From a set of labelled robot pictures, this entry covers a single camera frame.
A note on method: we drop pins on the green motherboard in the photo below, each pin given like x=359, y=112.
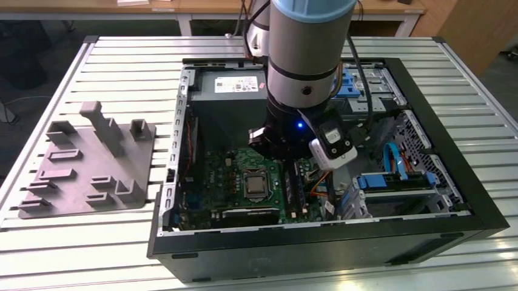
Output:
x=217, y=188

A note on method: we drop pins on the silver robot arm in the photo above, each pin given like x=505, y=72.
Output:
x=303, y=45

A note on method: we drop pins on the black graphics card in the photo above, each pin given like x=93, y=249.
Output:
x=250, y=213

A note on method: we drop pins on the blue drive bay latch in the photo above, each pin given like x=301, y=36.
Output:
x=349, y=91

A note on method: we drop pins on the wooden desk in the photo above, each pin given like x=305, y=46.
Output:
x=388, y=9

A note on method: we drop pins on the metal disk bay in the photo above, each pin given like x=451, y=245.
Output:
x=404, y=194

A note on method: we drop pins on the gray parts rack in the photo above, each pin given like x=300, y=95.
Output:
x=100, y=163

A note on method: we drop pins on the CPU socket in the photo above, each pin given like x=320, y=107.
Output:
x=252, y=172

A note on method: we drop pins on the metal drive cage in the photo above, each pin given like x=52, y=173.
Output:
x=380, y=104

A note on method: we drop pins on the black case latch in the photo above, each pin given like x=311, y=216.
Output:
x=170, y=175

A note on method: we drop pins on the black PC case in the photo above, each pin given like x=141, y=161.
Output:
x=283, y=257

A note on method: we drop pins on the black RAM slot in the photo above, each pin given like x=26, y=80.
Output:
x=285, y=188

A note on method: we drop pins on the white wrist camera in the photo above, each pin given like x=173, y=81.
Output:
x=335, y=157

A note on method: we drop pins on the wooden cabinet panel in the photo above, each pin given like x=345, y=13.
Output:
x=472, y=30

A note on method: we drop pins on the silver CPU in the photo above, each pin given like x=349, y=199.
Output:
x=254, y=185

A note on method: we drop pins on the white box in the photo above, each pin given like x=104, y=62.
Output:
x=133, y=2

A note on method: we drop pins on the gray power supply unit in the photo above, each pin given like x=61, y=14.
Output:
x=225, y=121

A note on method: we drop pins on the hard disk in blue carrier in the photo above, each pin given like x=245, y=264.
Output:
x=376, y=181

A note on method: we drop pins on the black office chair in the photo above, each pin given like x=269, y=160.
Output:
x=24, y=54

